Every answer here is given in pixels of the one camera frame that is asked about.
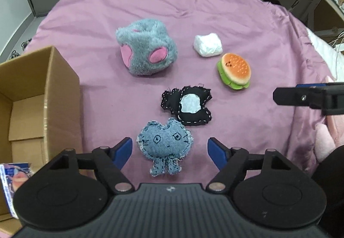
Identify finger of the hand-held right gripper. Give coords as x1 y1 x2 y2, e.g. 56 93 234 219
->
273 88 323 108
296 83 327 89

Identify pink plush cushion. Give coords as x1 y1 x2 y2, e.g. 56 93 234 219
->
314 113 344 163

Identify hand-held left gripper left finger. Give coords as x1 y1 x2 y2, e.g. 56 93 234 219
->
46 137 135 193

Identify white bedding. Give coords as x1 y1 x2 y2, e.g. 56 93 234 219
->
306 27 344 80

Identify cardboard box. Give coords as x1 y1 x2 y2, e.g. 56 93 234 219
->
0 46 84 228

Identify denim cat toy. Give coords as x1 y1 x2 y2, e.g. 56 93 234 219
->
137 118 194 177

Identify pink bedsheet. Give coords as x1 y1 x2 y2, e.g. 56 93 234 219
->
24 0 336 185

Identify grey plush toy pink patches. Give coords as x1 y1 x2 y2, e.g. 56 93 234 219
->
115 19 178 77

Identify white pouch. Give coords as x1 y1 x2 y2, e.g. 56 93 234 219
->
193 32 223 58

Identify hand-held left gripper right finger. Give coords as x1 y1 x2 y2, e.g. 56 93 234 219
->
206 137 296 192

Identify blue pink printed packet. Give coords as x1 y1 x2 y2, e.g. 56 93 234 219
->
0 163 34 220

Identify burger plush toy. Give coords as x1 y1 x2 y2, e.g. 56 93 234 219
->
217 52 252 91

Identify black felt cat toy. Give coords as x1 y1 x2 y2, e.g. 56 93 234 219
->
161 83 213 127

